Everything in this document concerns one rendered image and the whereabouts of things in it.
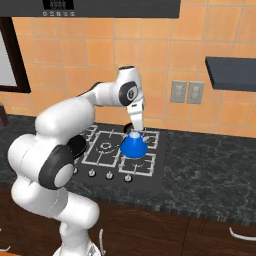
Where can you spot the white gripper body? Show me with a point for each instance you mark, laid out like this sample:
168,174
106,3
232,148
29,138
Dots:
136,118

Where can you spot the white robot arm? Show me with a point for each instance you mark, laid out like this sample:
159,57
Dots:
60,126

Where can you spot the blue kettle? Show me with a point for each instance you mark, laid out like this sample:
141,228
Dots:
133,148

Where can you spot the black hob with white grates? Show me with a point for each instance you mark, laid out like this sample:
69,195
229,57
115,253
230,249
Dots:
106,156

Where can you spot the round hob knob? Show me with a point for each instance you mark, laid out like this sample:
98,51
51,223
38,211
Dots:
91,173
128,178
75,170
109,175

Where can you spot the brown cupboard door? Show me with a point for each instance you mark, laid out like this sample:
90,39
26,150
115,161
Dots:
143,230
216,240
20,226

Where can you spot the dark framed window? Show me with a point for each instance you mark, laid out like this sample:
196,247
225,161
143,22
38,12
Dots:
13,60

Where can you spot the grey wall socket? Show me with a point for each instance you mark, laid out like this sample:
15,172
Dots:
195,92
178,91

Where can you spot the dark grey wall shelf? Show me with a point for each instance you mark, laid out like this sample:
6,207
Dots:
233,73

